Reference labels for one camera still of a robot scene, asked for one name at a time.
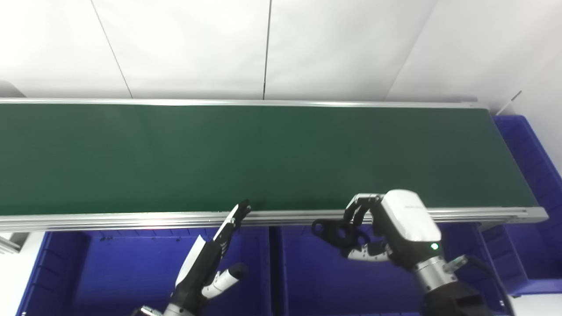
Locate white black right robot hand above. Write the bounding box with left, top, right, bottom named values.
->
left=342, top=190, right=442, bottom=273

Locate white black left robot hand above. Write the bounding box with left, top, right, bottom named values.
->
left=169, top=200, right=252, bottom=314

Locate black flanged machine part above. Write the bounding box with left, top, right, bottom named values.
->
left=312, top=218, right=371, bottom=257

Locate blue plastic bin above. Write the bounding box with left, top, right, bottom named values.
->
left=270, top=222, right=510, bottom=316
left=479, top=115, right=562, bottom=297
left=15, top=227, right=275, bottom=316

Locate green conveyor belt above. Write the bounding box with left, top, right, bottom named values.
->
left=0, top=104, right=538, bottom=216
left=0, top=97, right=548, bottom=233

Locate aluminium conveyor support leg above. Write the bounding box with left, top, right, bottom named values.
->
left=0, top=233, right=29, bottom=254

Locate thin grey rod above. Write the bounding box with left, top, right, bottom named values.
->
left=501, top=90, right=522, bottom=116

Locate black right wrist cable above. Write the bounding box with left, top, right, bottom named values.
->
left=465, top=256, right=516, bottom=316

